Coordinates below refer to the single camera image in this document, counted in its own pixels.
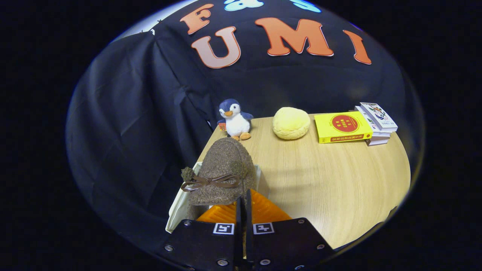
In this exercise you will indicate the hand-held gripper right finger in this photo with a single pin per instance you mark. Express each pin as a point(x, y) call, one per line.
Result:
point(250, 226)

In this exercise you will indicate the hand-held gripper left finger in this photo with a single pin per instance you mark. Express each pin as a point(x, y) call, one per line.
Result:
point(238, 226)

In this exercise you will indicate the brown fabric storage box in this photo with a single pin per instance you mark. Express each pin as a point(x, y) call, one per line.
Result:
point(177, 210)

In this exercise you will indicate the brown felt shoe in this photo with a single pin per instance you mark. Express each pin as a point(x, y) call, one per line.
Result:
point(226, 158)

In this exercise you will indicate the penguin plush toy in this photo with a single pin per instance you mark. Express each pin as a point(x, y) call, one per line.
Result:
point(237, 122)

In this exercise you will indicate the yellow bun plush toy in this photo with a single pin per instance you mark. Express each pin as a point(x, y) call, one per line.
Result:
point(291, 123)

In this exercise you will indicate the yellow book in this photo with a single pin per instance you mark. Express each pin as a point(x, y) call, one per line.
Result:
point(340, 127)

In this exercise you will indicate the black backdrop cloth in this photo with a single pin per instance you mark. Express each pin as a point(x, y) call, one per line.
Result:
point(282, 82)

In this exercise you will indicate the brown-edged book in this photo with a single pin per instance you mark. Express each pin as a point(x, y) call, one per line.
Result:
point(377, 140)

